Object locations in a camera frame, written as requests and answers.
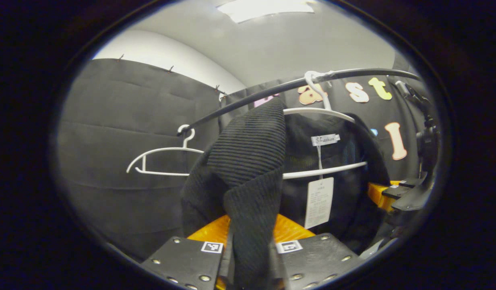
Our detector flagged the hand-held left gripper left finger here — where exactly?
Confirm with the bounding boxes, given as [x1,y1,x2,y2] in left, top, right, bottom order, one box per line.
[140,215,234,290]

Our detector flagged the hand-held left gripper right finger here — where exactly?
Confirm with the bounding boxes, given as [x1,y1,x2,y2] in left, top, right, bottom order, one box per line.
[268,213,364,290]

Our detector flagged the black knit cardigan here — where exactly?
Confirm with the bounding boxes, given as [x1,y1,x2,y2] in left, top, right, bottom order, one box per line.
[180,97,391,289]

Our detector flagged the white plastic clothes hanger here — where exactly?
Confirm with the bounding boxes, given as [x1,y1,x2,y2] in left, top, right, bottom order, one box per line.
[126,124,204,177]
[282,70,368,180]

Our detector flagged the black metal clothes rack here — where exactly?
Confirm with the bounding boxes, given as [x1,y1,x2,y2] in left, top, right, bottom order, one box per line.
[177,68,422,135]

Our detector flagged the black backdrop cloth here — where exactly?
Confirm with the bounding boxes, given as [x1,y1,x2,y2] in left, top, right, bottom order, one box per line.
[57,58,438,262]

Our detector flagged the large ceiling light panel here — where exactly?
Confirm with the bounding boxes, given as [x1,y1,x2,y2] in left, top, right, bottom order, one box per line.
[216,0,315,24]

